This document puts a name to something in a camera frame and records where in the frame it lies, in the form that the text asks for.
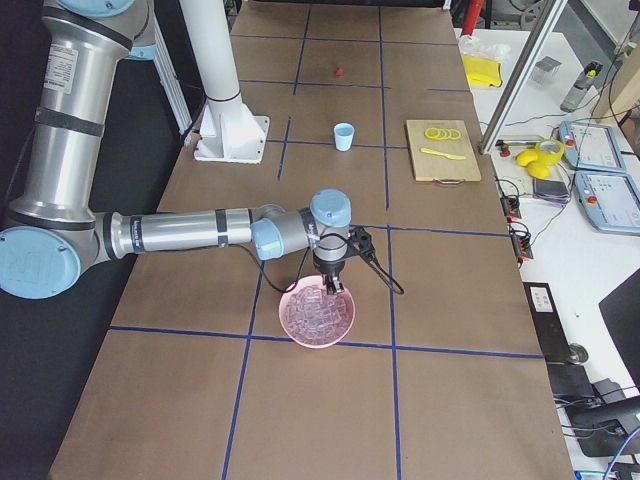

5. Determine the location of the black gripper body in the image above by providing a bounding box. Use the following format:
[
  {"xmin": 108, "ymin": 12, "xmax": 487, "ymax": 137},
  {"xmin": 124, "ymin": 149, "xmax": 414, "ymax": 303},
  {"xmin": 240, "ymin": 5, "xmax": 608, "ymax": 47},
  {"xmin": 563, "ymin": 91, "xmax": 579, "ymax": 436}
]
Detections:
[{"xmin": 313, "ymin": 247, "xmax": 347, "ymax": 276}]

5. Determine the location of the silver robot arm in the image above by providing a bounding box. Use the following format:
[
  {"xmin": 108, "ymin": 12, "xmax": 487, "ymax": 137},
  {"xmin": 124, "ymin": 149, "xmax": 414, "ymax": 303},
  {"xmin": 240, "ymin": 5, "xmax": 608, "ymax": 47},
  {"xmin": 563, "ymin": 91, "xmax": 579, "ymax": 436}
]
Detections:
[{"xmin": 1, "ymin": 1, "xmax": 351, "ymax": 299}]

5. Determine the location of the light blue cup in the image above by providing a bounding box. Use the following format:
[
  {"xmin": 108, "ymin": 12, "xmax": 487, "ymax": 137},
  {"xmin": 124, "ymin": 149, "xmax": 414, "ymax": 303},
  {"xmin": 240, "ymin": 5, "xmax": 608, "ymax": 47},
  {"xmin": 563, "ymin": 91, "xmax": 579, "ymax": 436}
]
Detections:
[{"xmin": 333, "ymin": 122, "xmax": 355, "ymax": 152}]

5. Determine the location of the pink bowl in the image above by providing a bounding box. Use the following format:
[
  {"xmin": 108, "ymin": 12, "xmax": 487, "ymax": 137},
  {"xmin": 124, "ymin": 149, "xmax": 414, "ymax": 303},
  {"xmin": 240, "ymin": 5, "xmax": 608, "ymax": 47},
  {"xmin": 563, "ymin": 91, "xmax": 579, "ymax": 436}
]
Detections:
[{"xmin": 279, "ymin": 275, "xmax": 356, "ymax": 349}]

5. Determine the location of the wooden cutting board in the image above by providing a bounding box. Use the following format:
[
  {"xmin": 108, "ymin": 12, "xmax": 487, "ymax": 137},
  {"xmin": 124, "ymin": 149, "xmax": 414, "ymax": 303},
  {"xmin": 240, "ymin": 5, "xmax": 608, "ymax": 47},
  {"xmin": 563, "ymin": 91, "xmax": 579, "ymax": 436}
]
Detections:
[{"xmin": 405, "ymin": 120, "xmax": 482, "ymax": 184}]

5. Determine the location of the yellow plastic knife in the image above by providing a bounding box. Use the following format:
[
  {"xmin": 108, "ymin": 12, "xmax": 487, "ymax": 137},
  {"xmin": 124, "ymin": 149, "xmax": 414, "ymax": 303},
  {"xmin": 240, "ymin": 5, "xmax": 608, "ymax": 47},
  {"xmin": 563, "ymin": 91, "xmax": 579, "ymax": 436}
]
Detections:
[{"xmin": 420, "ymin": 147, "xmax": 467, "ymax": 161}]

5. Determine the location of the lemon slices row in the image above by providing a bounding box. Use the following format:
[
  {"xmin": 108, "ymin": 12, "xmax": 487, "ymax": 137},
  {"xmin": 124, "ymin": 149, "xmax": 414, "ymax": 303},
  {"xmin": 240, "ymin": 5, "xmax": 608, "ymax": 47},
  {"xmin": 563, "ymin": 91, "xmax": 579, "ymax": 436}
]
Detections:
[{"xmin": 424, "ymin": 127, "xmax": 462, "ymax": 141}]

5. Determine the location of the dark phone stack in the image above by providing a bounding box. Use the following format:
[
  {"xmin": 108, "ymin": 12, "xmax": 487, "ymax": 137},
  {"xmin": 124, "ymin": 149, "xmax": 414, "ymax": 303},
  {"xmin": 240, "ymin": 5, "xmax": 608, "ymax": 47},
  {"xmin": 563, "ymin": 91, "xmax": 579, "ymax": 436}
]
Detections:
[{"xmin": 532, "ymin": 178, "xmax": 570, "ymax": 205}]

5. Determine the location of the yellow cloth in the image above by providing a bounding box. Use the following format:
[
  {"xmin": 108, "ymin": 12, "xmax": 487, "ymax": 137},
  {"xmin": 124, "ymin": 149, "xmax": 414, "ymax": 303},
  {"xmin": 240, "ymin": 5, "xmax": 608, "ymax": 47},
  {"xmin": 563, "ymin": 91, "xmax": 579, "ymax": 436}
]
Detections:
[{"xmin": 462, "ymin": 55, "xmax": 503, "ymax": 88}]

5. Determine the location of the yellow tape roll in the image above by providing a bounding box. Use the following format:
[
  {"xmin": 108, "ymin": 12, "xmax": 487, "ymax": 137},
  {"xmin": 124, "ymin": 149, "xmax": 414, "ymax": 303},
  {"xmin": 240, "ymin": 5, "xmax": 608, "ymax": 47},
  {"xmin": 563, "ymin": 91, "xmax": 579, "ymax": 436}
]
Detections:
[{"xmin": 534, "ymin": 139, "xmax": 565, "ymax": 166}]

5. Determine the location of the clear plastic wrap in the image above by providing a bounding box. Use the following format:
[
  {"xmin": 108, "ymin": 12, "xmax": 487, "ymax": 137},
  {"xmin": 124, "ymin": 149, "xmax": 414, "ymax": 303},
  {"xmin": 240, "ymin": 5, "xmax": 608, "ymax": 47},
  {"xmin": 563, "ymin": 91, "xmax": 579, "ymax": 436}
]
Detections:
[{"xmin": 458, "ymin": 35, "xmax": 511, "ymax": 62}]

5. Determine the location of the lower teach pendant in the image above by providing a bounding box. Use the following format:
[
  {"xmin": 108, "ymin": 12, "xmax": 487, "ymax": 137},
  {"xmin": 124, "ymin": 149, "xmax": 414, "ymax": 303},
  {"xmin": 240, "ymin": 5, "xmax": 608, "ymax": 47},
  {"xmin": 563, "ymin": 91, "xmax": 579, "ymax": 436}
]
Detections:
[{"xmin": 574, "ymin": 170, "xmax": 639, "ymax": 236}]

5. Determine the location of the teach pendant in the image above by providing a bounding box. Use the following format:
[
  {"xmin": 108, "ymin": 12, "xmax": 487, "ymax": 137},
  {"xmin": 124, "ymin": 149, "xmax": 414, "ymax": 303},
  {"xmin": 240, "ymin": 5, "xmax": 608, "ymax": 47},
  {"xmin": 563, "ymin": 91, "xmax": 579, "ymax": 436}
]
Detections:
[
  {"xmin": 558, "ymin": 121, "xmax": 626, "ymax": 173},
  {"xmin": 574, "ymin": 170, "xmax": 639, "ymax": 236}
]

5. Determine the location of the upper teach pendant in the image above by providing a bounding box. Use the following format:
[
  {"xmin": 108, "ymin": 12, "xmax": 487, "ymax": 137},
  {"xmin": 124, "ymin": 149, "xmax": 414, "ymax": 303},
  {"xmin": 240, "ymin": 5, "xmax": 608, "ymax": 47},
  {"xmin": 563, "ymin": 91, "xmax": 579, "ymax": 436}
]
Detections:
[{"xmin": 558, "ymin": 121, "xmax": 626, "ymax": 173}]

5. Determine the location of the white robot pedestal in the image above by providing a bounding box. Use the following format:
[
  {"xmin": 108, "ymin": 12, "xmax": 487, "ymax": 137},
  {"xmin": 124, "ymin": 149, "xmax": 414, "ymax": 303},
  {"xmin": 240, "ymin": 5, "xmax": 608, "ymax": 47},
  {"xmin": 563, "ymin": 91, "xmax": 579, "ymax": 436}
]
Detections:
[{"xmin": 180, "ymin": 0, "xmax": 270, "ymax": 164}]

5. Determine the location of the aluminium frame post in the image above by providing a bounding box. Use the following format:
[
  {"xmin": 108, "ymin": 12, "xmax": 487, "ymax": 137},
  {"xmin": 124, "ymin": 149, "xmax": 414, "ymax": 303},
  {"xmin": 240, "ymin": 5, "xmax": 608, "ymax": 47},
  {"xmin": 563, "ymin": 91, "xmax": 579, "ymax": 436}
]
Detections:
[{"xmin": 478, "ymin": 0, "xmax": 568, "ymax": 154}]

